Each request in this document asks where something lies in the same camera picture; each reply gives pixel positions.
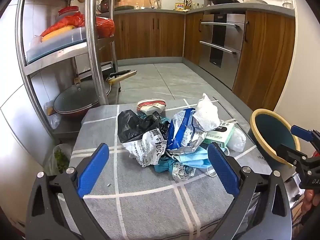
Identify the dark shallow pan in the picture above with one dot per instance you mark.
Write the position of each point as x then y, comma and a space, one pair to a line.
123, 8

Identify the clear plastic bag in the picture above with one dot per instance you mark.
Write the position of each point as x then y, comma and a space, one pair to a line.
237, 140

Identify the white bowl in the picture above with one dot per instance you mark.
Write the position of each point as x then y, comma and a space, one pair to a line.
253, 0

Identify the red plastic bag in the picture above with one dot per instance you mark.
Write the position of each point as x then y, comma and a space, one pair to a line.
106, 27

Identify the green cardboard box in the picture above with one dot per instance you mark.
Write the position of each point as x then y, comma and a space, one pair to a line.
220, 135

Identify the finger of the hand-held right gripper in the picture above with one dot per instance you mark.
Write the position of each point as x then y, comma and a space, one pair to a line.
301, 132
290, 153

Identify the orange plastic bag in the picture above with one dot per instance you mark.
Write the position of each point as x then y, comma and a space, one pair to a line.
65, 22

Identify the plastic bag of greens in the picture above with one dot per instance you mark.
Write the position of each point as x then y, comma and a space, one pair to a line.
58, 158

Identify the clear bag with yellow item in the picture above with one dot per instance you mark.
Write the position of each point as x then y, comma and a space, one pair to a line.
51, 115

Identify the white plastic bag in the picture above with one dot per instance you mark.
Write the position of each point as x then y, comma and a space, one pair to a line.
206, 115

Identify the person's right hand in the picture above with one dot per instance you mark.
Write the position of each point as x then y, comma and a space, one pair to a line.
311, 201

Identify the metal shelf rack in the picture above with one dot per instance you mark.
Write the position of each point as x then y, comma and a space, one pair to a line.
96, 55

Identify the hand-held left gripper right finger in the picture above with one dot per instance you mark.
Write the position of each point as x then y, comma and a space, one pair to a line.
222, 170

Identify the wok with glass lid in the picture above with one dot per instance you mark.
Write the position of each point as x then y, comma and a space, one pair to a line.
75, 100

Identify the clear storage box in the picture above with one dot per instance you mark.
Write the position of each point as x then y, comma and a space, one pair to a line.
57, 46

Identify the wooden kitchen cabinets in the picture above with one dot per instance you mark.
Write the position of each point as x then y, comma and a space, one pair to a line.
147, 35

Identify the red white packet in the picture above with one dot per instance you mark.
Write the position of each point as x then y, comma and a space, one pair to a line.
150, 105

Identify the small white printed wrapper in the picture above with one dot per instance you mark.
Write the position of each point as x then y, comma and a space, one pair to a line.
183, 173

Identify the stainless steel oven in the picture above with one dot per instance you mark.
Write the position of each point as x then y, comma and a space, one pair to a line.
220, 45

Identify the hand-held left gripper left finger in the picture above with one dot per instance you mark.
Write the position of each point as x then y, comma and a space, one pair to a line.
92, 170

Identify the jar with red lid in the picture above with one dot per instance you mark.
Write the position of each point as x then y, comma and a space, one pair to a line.
68, 10

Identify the black plastic bag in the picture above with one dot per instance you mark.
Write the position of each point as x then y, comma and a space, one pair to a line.
130, 127

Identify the teal bin with cream rim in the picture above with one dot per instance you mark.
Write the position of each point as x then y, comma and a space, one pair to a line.
270, 135

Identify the grey plaid tablecloth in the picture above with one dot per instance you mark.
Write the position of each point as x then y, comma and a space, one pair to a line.
140, 205

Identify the cooking oil bottle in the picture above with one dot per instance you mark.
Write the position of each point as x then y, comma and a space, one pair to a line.
179, 6

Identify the blue face mask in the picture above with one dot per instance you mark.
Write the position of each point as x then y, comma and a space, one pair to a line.
195, 158

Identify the knife block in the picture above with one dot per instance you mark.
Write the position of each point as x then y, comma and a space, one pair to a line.
188, 5

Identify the blue white foil packet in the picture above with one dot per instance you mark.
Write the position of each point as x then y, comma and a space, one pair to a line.
180, 130

